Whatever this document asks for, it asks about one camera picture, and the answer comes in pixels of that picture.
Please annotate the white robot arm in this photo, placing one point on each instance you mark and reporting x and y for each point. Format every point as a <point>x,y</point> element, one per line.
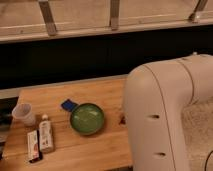
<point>155,95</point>

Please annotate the green ceramic bowl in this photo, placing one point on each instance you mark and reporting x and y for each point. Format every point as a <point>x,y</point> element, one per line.
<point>87,119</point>

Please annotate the red chili pepper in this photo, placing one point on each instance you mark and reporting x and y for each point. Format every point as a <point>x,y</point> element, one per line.
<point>122,120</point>

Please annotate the blue rectangular block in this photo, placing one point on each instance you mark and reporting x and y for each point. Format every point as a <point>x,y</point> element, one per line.
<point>69,105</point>

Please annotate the wooden cutting board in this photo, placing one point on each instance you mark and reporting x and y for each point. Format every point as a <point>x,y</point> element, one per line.
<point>106,150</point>

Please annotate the white squeeze bottle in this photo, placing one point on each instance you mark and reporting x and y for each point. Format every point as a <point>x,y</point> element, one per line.
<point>45,135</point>

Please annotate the clear plastic cup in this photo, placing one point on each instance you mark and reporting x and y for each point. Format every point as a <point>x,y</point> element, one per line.
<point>23,113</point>

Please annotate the white and red box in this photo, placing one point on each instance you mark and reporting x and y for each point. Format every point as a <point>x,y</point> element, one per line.
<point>34,153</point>

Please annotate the metal window frame rail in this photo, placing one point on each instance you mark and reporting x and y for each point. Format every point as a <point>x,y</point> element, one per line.
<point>28,20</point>

